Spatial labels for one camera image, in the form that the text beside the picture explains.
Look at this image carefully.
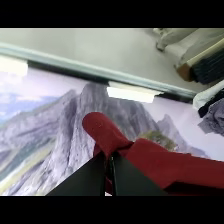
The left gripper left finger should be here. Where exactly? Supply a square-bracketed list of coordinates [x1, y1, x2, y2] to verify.
[46, 153, 108, 197]

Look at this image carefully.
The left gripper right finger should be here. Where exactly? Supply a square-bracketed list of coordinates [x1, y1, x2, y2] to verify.
[110, 151, 168, 197]

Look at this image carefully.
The red garment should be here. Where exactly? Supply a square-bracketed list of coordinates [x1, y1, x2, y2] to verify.
[81, 111, 224, 196]

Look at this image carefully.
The grey garment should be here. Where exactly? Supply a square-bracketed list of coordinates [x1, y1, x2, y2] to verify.
[197, 98, 224, 138]

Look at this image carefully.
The black garment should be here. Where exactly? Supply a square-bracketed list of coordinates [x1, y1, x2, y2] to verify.
[197, 90, 224, 119]

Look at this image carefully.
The white garment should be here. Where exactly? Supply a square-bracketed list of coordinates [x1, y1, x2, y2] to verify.
[192, 79, 224, 111]

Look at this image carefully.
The silver frame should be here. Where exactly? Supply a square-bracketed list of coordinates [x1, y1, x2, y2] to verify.
[0, 42, 198, 100]

